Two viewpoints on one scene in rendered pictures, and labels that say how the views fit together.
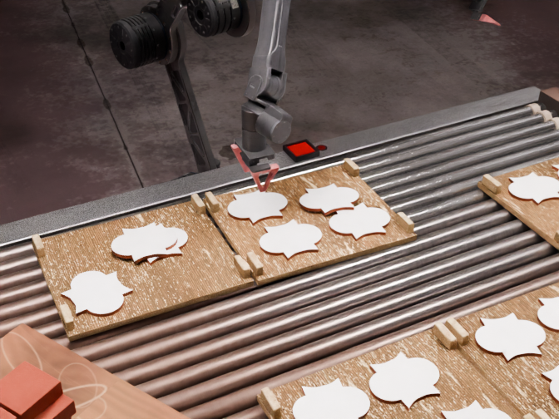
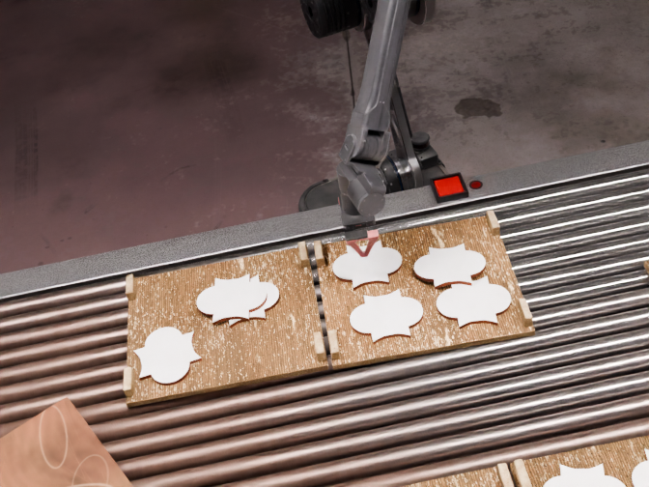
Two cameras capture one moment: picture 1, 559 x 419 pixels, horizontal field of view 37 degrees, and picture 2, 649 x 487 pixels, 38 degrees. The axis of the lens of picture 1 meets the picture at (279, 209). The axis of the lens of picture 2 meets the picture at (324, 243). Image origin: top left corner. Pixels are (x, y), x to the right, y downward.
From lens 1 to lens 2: 0.67 m
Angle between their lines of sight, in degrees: 21
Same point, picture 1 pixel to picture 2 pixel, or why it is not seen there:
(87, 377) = (101, 473)
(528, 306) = (629, 456)
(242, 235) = (337, 302)
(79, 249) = (169, 296)
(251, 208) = (358, 267)
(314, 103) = (589, 45)
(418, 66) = not seen: outside the picture
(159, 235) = (248, 293)
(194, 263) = (274, 332)
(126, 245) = (211, 300)
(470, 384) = not seen: outside the picture
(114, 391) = not seen: outside the picture
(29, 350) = (62, 431)
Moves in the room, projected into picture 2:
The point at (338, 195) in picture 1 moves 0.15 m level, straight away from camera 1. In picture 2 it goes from (462, 263) to (481, 216)
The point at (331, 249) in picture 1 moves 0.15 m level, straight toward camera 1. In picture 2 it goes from (427, 336) to (402, 394)
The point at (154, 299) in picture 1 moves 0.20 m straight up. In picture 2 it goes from (219, 372) to (197, 306)
